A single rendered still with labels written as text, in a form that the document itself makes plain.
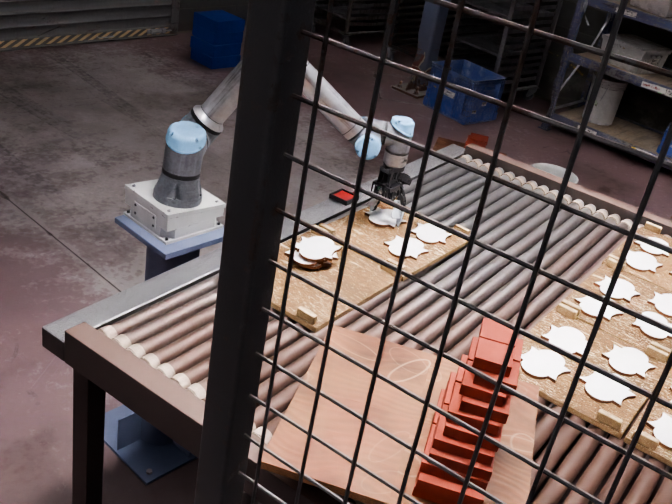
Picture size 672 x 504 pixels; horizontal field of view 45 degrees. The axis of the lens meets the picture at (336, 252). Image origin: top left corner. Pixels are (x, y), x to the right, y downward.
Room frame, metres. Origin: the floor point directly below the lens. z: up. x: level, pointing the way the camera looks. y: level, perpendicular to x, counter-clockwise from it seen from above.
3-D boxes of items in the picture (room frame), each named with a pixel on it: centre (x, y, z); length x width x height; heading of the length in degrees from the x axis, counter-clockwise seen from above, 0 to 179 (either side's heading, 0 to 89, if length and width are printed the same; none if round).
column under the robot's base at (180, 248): (2.28, 0.52, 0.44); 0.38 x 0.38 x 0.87; 51
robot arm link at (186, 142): (2.29, 0.51, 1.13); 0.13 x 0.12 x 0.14; 2
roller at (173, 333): (2.36, -0.06, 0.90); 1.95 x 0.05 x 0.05; 149
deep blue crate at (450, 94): (6.62, -0.79, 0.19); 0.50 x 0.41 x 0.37; 45
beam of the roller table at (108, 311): (2.45, 0.09, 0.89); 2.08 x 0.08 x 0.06; 149
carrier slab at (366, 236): (2.37, -0.18, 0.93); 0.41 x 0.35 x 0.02; 146
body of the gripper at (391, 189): (2.43, -0.13, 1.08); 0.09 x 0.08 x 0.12; 146
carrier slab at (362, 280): (2.02, 0.05, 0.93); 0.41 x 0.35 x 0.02; 148
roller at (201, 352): (2.31, -0.14, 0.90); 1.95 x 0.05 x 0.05; 149
